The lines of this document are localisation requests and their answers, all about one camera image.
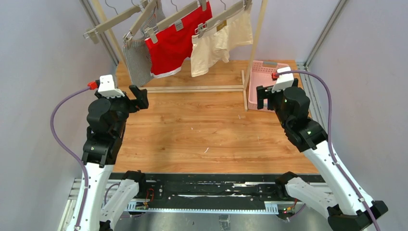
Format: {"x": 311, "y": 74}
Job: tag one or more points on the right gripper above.
{"x": 261, "y": 97}

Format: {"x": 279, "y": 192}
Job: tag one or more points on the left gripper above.
{"x": 139, "y": 97}

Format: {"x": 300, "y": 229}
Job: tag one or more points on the grey striped underwear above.
{"x": 136, "y": 53}

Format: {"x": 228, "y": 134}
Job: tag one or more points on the beige clip hanger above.
{"x": 148, "y": 8}
{"x": 108, "y": 24}

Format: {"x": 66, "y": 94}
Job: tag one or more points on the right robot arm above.
{"x": 348, "y": 207}

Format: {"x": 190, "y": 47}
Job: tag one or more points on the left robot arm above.
{"x": 107, "y": 118}

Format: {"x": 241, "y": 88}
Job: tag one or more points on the red underwear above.
{"x": 174, "y": 43}

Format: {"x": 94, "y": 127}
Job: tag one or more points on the cream underwear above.
{"x": 216, "y": 42}

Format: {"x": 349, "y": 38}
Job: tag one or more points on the empty beige clip hanger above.
{"x": 108, "y": 24}

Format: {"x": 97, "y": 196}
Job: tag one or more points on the cream underwear hanger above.
{"x": 242, "y": 4}

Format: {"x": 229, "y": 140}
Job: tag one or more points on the pink plastic basket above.
{"x": 261, "y": 75}

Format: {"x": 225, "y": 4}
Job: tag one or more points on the wooden clothes rack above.
{"x": 191, "y": 89}

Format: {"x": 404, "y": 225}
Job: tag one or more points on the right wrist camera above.
{"x": 281, "y": 82}

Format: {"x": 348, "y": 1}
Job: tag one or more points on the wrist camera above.
{"x": 281, "y": 82}
{"x": 108, "y": 89}

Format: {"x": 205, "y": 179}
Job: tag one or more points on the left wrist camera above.
{"x": 108, "y": 89}

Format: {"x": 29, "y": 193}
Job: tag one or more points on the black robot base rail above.
{"x": 212, "y": 193}

